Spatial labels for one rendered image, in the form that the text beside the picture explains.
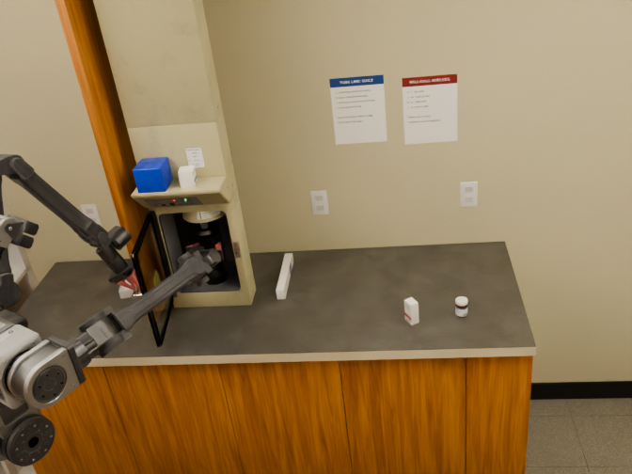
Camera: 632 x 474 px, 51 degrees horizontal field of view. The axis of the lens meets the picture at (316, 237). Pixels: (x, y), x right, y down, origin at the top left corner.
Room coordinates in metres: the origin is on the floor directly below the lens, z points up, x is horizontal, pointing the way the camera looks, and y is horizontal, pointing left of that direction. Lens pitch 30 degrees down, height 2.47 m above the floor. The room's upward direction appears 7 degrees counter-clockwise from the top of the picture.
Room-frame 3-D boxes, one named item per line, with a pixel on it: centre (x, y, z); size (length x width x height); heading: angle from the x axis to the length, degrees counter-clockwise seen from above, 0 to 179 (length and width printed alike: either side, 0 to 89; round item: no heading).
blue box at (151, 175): (2.17, 0.54, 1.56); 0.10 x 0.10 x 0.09; 81
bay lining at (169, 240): (2.34, 0.43, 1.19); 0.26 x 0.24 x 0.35; 81
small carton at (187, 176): (2.15, 0.42, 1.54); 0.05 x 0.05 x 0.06; 87
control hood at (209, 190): (2.16, 0.45, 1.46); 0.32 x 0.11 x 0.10; 81
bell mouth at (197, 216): (2.31, 0.41, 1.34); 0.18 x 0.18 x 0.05
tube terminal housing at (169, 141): (2.34, 0.43, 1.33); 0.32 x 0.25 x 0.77; 81
